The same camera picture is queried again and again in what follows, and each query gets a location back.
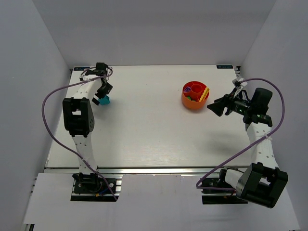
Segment small yellow lego brick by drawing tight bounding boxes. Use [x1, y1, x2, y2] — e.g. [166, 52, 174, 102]
[199, 87, 209, 102]

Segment teal lego piece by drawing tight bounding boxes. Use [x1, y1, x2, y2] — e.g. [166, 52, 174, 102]
[99, 95, 110, 105]

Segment purple lego brick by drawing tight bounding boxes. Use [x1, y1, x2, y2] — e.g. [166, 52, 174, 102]
[183, 86, 191, 93]

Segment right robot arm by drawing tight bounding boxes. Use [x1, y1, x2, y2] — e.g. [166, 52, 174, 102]
[202, 88, 288, 208]

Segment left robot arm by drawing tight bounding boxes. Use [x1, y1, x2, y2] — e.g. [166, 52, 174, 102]
[63, 63, 113, 174]

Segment left corner label sticker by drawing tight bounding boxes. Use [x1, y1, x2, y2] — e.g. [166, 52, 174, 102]
[73, 66, 90, 71]

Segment corner label sticker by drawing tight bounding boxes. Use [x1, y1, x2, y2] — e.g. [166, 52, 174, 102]
[216, 65, 233, 69]
[73, 66, 90, 71]

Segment orange round divided container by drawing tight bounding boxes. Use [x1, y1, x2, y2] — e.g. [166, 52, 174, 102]
[181, 81, 210, 110]

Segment right corner label sticker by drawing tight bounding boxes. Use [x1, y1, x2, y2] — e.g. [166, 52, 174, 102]
[216, 65, 233, 69]

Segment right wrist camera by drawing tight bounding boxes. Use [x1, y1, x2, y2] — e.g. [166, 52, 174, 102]
[232, 77, 247, 97]

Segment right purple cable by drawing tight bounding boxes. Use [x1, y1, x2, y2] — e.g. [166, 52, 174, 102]
[196, 77, 285, 191]

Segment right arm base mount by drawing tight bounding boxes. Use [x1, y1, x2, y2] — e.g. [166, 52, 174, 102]
[200, 177, 248, 205]

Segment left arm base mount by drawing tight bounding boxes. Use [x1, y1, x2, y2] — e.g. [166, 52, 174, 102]
[70, 173, 120, 202]

